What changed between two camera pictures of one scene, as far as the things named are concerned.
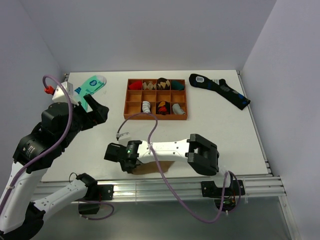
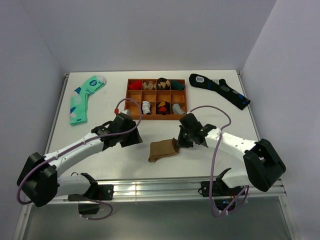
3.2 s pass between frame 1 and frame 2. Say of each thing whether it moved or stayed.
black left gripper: moved
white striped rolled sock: stayed
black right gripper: moved
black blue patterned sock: stayed
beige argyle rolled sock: stayed
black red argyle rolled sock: stayed
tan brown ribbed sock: moved
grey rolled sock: stayed
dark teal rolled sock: stayed
